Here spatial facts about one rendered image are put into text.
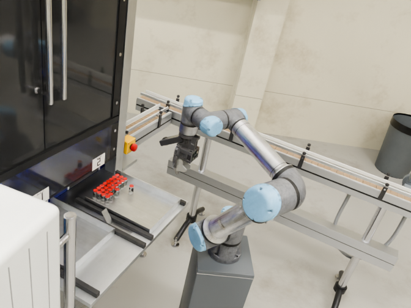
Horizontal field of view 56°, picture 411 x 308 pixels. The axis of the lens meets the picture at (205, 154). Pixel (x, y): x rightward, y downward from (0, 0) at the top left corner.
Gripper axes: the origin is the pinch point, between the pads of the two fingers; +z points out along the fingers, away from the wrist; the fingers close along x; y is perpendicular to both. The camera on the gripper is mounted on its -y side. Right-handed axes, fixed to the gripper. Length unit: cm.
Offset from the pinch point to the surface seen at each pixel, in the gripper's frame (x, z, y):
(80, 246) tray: -41.1, 21.3, -15.9
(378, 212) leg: 86, 31, 93
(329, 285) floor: 99, 110, 89
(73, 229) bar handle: -81, -35, 16
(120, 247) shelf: -32.4, 21.5, -3.4
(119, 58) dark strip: 4, -39, -36
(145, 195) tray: 1.6, 21.3, -14.5
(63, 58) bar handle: -35, -48, -30
